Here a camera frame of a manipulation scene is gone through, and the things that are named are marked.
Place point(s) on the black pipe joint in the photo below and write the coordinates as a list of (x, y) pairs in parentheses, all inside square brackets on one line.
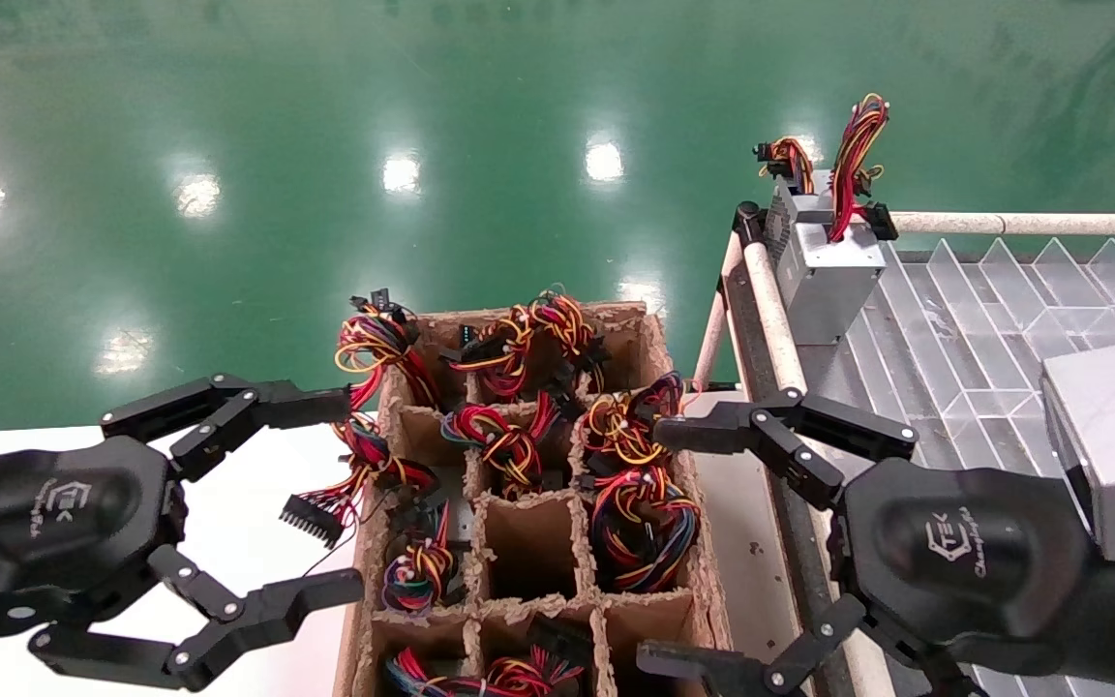
[(746, 221)]

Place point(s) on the clear plastic divider grid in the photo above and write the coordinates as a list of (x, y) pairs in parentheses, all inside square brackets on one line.
[(983, 319)]

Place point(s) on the slanted beige rack pipe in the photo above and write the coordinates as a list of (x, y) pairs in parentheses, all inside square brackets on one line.
[(712, 339)]

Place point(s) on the brown cardboard divider box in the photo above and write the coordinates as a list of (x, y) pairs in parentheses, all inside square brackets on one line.
[(528, 542)]

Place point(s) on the black rack edge strip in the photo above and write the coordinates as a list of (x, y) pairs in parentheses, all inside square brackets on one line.
[(751, 348)]

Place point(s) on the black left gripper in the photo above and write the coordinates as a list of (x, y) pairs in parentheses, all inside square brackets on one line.
[(54, 513)]

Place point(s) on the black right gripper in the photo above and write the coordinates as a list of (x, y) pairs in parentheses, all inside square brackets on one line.
[(964, 557)]

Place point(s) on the long beige rack pipe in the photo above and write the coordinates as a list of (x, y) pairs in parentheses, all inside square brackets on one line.
[(770, 310)]

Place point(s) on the horizontal beige rack pipe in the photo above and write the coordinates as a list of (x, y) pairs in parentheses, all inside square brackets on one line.
[(1032, 224)]

